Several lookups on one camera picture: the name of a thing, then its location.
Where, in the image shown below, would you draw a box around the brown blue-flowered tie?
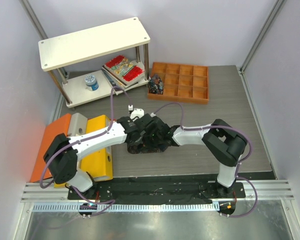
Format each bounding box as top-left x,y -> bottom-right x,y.
127,144 -> 169,154

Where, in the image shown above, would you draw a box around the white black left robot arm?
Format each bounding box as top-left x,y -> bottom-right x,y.
41,108 -> 152,200

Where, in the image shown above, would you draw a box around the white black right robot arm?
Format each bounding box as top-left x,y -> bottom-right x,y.
148,119 -> 252,198

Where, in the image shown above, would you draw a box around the yellow binder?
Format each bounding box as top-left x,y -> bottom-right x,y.
53,114 -> 114,189

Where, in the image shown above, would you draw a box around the lower stacked books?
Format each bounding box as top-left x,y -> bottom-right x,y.
101,69 -> 148,91

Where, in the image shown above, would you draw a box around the orange compartment tray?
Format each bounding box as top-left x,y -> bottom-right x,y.
147,62 -> 209,105

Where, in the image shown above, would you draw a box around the grey binder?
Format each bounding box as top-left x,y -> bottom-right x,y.
67,113 -> 88,137

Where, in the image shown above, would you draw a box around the red patterned book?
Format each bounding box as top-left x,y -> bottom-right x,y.
102,55 -> 145,88

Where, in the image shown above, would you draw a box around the blue white jar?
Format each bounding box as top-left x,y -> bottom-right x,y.
84,74 -> 99,91

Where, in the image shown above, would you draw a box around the white two-tier shelf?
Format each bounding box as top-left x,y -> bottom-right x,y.
38,16 -> 151,108

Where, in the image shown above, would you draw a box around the orange binder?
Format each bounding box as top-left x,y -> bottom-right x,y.
29,113 -> 72,183

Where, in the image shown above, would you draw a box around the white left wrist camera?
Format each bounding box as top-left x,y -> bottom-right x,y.
128,104 -> 145,120

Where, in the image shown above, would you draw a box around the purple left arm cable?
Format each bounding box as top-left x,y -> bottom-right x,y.
39,86 -> 133,217

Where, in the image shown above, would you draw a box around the white slotted cable duct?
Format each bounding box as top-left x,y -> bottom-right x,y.
32,202 -> 220,213

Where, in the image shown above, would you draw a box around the aluminium extrusion rail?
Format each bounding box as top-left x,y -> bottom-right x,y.
21,180 -> 294,203

